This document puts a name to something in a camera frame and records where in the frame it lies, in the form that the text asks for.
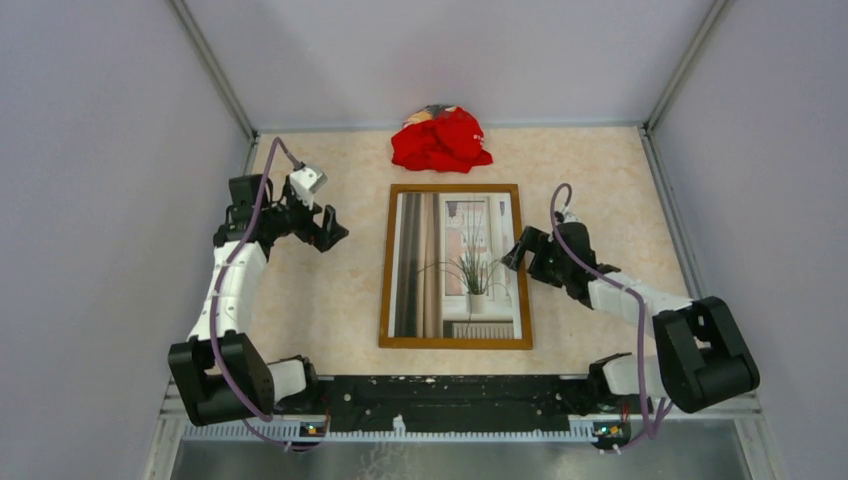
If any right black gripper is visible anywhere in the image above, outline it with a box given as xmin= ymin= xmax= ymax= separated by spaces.
xmin=503 ymin=225 xmax=571 ymax=289

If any printed photo sheet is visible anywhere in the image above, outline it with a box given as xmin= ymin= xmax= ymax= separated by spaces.
xmin=388 ymin=192 xmax=523 ymax=341

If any wooden picture frame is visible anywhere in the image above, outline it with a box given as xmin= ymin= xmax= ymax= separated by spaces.
xmin=378 ymin=183 xmax=535 ymax=352

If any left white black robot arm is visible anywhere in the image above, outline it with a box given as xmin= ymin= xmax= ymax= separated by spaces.
xmin=167 ymin=166 xmax=349 ymax=426

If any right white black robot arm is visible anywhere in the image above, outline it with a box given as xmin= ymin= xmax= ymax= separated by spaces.
xmin=501 ymin=221 xmax=761 ymax=413

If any red crumpled cloth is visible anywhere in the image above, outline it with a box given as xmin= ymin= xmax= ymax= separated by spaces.
xmin=391 ymin=104 xmax=493 ymax=174

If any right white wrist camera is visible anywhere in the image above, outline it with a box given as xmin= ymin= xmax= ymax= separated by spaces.
xmin=554 ymin=209 xmax=581 ymax=224

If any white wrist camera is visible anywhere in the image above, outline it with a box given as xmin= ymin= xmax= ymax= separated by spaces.
xmin=554 ymin=209 xmax=581 ymax=224
xmin=288 ymin=165 xmax=328 ymax=209

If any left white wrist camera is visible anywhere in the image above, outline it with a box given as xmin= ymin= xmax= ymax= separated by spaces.
xmin=288 ymin=165 xmax=328 ymax=209

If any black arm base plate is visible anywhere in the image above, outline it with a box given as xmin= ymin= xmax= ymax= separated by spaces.
xmin=274 ymin=375 xmax=640 ymax=433

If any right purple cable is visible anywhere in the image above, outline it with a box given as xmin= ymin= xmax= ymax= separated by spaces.
xmin=549 ymin=183 xmax=676 ymax=454

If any aluminium front rail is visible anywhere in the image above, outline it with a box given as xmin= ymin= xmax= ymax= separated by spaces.
xmin=158 ymin=374 xmax=763 ymax=444

